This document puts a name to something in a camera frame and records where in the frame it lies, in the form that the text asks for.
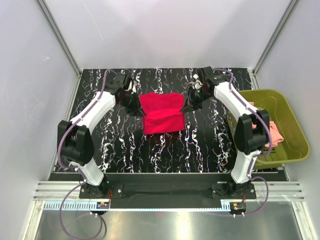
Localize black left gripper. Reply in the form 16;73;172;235
118;91;146;118

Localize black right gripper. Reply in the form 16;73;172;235
180;86;212;115

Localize red t shirt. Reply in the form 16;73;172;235
139;92;185;135

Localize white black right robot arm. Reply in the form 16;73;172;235
180;66;272;199

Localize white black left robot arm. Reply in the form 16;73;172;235
57;73;146;198

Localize pink t shirt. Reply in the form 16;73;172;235
249;101;284;148

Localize left small connector board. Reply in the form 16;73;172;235
96;201;110;209

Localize small connector board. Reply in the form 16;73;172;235
96;201;110;209
230;202;247;212

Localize olive green plastic bin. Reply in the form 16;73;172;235
239;89;310;170

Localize right small connector board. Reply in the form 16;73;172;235
230;202;247;212

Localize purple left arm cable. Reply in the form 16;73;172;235
56;68;108;240

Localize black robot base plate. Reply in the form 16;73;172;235
79;173;257;211

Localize aluminium frame rail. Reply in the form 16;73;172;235
33;181;305;212

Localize left aluminium corner post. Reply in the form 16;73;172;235
35;0;82;78

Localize aluminium corner post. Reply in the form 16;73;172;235
252;0;300;77
35;0;82;78

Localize right aluminium corner post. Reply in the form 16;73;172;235
252;0;300;77

